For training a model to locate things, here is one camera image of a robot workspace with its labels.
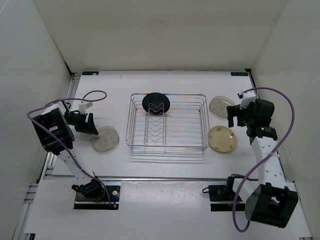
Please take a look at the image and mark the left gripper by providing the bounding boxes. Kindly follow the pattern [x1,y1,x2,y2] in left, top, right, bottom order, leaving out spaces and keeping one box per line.
[64,111,99,135]

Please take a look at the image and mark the clear glass plate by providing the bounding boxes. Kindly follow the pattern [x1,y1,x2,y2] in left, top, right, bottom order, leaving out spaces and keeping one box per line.
[90,126,120,153]
[209,96,235,118]

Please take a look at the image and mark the black round plate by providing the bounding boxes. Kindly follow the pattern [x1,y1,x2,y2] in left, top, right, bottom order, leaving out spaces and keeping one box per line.
[142,92,171,116]

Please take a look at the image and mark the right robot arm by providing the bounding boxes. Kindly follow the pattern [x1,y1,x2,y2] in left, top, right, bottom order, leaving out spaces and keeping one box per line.
[224,99,299,229]

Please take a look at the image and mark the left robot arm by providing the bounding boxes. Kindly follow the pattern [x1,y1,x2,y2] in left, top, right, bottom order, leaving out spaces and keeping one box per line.
[27,103,110,201]

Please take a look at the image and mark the beige ceramic plate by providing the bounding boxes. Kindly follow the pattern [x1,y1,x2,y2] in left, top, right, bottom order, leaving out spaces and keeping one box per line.
[208,125,238,153]

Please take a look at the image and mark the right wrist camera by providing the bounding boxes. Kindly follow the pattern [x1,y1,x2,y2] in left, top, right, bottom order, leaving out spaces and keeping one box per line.
[237,88,257,110]

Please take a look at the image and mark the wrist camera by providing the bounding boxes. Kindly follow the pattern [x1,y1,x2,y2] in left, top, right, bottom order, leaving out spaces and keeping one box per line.
[78,101,93,114]
[237,88,257,110]

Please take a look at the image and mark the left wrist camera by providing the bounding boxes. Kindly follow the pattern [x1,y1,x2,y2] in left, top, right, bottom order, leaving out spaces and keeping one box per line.
[78,101,93,114]

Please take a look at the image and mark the chrome wire dish rack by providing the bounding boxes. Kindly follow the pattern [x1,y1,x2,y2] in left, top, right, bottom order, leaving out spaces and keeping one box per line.
[125,93,210,151]

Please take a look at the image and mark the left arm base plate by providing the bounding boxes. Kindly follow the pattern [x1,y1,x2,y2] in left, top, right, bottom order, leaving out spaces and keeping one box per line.
[71,181,121,210]

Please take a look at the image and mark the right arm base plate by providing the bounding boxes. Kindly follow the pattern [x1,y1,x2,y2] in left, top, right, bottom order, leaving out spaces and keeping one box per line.
[202,185,235,212]

